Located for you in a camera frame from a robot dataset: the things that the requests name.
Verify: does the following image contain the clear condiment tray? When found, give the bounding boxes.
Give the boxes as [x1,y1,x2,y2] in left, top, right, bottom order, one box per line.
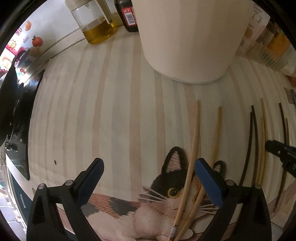
[236,21,295,77]

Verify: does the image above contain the white paper packet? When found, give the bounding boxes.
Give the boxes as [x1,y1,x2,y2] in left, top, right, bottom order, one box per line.
[240,4,270,49]

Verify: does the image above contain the dark brown chopstick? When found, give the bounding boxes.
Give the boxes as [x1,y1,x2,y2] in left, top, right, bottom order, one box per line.
[251,105,259,185]

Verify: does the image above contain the blue lower cabinet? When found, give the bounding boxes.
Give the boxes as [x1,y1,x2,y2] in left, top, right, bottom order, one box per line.
[9,171,32,227]

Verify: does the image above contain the brown label card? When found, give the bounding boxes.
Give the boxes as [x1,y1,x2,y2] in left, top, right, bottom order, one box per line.
[284,88,295,104]

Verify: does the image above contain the wok with steel lid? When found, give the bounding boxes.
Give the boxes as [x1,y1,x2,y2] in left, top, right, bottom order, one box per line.
[1,66,18,145]

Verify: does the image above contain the dark sauce bottle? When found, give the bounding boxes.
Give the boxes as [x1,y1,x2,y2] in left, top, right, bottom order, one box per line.
[114,0,138,32]

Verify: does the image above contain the oil dispenser bottle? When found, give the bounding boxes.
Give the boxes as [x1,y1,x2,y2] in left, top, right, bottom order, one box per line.
[65,0,113,45]

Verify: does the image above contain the striped cat table mat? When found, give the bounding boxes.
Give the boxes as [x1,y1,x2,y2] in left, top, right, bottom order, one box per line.
[28,27,296,241]

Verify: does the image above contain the cream utensil holder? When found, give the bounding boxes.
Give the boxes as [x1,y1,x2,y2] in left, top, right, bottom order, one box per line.
[132,1,254,84]

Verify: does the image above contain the black gas stove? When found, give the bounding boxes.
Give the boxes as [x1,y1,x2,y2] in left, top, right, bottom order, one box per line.
[4,70,45,180]

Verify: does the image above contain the colourful wall stickers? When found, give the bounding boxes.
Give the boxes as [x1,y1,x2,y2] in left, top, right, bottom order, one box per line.
[1,20,44,78]

